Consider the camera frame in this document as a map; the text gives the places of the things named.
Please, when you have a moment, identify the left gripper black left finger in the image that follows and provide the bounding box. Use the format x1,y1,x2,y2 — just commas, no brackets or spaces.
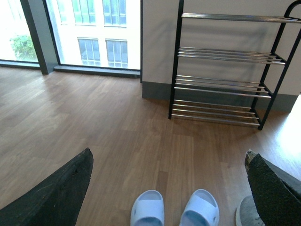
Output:
0,148,94,226

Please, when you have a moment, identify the light blue slipper left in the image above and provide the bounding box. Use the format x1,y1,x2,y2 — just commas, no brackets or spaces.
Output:
130,190,165,226

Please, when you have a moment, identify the grey sneaker one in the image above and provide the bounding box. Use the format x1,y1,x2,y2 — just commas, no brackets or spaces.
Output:
235,195,265,226

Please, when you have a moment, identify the light blue slipper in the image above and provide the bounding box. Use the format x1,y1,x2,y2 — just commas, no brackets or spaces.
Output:
179,189,220,226
130,190,165,226

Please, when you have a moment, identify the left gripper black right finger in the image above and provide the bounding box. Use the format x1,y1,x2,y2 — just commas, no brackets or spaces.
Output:
245,149,301,226

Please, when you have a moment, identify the black metal shoe rack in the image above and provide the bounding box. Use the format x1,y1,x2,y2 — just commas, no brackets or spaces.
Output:
168,0,301,129

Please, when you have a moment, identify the light blue slipper right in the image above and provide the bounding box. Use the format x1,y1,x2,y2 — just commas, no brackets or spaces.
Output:
179,189,220,226

